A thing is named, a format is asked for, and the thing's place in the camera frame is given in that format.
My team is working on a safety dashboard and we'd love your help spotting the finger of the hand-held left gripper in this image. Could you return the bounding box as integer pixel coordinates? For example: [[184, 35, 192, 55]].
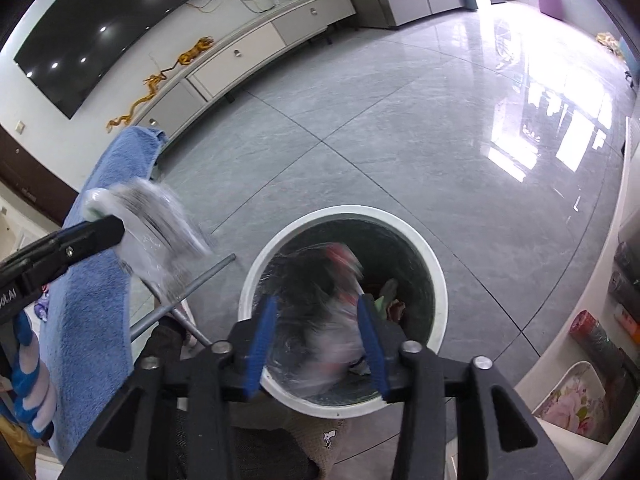
[[0, 217, 109, 267], [15, 215, 126, 292]]

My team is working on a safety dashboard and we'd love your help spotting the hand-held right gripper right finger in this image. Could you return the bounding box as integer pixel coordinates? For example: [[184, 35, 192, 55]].
[[356, 294, 576, 480]]

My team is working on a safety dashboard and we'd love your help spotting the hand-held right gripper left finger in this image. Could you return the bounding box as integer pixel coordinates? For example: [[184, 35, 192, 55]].
[[57, 295, 280, 480]]

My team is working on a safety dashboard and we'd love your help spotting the red white snack packet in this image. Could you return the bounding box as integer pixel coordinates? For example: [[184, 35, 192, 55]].
[[270, 242, 376, 394]]

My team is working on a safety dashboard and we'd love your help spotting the white plastic bag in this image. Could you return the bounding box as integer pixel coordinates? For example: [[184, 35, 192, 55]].
[[82, 177, 214, 297]]

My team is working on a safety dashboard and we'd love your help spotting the white round trash bin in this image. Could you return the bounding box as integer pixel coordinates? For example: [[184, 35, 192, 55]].
[[237, 204, 449, 419]]

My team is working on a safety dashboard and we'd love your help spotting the person's left forearm yellow sleeve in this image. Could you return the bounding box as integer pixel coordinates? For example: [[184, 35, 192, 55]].
[[0, 407, 40, 480]]

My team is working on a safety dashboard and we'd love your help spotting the person's left hand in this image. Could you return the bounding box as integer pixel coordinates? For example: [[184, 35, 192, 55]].
[[10, 310, 59, 444]]

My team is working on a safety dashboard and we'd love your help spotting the white green wrapper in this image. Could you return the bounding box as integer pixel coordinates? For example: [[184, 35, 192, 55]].
[[372, 279, 401, 319]]

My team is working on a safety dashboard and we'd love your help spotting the blue fluffy blanket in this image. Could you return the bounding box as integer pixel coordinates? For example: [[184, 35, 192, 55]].
[[37, 126, 169, 467]]

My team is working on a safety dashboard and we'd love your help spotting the dark brown door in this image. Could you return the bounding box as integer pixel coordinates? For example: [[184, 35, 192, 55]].
[[0, 125, 81, 227]]

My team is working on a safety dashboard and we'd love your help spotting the beige knit slipper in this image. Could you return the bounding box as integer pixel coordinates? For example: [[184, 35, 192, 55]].
[[280, 412, 352, 467]]

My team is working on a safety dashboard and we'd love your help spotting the long gold dragon ornament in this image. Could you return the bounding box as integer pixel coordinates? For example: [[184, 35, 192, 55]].
[[107, 72, 170, 132]]

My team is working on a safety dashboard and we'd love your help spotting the floral tray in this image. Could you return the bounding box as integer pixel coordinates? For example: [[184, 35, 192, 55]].
[[532, 360, 624, 445]]

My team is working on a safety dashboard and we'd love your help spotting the red dark roll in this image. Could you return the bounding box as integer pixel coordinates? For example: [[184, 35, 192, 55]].
[[569, 310, 632, 387]]

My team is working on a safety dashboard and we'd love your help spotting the short gold dragon ornament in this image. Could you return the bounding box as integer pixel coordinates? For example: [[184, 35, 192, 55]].
[[172, 35, 216, 66]]

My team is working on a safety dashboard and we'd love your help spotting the white grey television cabinet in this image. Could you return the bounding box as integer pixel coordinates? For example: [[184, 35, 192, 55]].
[[132, 0, 359, 142]]

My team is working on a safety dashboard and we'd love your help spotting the dark packet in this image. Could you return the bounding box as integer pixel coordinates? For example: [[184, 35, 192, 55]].
[[612, 242, 640, 282], [607, 270, 640, 312]]

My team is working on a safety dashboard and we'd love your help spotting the white shelf unit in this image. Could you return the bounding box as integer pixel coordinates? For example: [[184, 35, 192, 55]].
[[515, 115, 640, 480]]

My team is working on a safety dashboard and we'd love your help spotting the yellow cloth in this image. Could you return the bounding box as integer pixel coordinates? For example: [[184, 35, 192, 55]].
[[595, 32, 627, 56]]

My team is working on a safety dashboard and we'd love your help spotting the grey metal table frame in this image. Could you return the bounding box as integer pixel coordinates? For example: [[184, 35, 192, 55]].
[[129, 253, 236, 349]]

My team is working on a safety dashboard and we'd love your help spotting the black wall television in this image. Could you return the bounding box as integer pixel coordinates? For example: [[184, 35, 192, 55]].
[[12, 0, 254, 120]]

